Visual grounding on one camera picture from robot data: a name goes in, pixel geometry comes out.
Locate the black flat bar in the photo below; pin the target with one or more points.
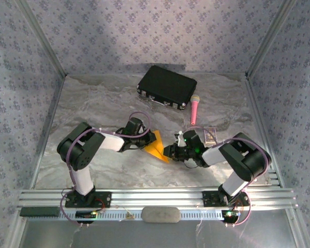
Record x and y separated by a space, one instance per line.
38 211

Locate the left small circuit board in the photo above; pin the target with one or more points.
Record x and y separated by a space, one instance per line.
84 214

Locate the grey oval pad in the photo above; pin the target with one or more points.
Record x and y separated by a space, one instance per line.
160 215

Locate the orange paper sheet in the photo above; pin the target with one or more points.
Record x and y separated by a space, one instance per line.
157 149

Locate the aluminium side frame rail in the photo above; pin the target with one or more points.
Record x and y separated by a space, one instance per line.
254 103
55 103

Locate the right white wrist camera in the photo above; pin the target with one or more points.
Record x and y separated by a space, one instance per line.
179 139

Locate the aluminium mounting rail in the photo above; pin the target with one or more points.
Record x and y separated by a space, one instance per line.
155 197

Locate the small patterned card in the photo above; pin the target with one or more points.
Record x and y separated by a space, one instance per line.
210 135

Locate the small circuit board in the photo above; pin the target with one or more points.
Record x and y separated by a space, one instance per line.
231 214
84 214

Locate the right small circuit board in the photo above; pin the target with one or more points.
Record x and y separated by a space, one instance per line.
231 214

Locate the small tan tag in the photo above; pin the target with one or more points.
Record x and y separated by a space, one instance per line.
130 216

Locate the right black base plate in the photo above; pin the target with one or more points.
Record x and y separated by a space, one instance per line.
211 199

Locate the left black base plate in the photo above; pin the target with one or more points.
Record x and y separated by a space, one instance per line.
103 200

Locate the pink toy microphone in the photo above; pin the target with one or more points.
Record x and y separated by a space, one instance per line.
194 111

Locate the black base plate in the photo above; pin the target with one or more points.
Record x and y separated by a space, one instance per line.
103 200
211 199

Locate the black hard case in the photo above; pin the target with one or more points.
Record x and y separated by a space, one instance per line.
168 85

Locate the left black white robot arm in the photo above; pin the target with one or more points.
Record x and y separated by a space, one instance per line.
80 152

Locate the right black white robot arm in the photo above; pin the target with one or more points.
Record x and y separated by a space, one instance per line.
248 160

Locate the aluminium corner post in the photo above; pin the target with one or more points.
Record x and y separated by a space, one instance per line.
268 38
44 38

